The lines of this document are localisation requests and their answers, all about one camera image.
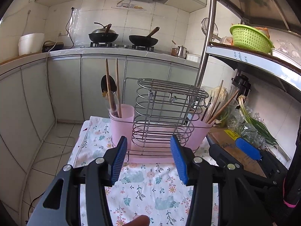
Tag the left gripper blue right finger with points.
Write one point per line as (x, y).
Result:
(183, 158)

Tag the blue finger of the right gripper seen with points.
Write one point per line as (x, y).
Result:
(248, 149)

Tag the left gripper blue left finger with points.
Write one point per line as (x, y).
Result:
(114, 159)

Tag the dark metal chopstick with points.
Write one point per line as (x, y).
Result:
(214, 103)

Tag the left hand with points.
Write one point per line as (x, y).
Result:
(141, 220)

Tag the cardboard box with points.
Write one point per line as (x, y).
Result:
(269, 166)

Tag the plastic bag of greens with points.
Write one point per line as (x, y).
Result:
(234, 121)

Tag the green onions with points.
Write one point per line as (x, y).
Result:
(253, 129)

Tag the pink cup right side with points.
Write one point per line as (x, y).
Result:
(197, 131)

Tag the pink cup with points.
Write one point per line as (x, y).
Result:
(123, 126)
(197, 131)

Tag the pink plastic rack tray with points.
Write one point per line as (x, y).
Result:
(151, 141)

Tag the pink cup left side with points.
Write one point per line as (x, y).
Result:
(123, 126)

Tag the wooden chopstick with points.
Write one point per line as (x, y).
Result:
(108, 76)
(118, 88)
(217, 96)
(222, 108)

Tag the floral animal print cloth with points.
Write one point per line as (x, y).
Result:
(154, 190)

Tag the stainless steel spoon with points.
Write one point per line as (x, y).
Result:
(112, 103)

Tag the white lidded container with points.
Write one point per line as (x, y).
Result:
(193, 58)

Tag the wooden chopstick far left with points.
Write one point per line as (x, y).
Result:
(108, 76)

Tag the small steel pot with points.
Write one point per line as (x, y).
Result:
(179, 51)

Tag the green plastic basket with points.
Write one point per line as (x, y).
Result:
(250, 38)

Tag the gas stove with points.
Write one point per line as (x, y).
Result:
(111, 45)

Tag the black wok with lid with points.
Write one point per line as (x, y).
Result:
(104, 34)

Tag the white rice cooker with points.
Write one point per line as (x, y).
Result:
(30, 43)

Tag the steel shelving unit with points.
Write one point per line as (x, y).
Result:
(251, 50)

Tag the metal wire utensil rack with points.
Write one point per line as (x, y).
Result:
(168, 102)

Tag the black wok wooden handle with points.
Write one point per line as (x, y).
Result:
(145, 41)

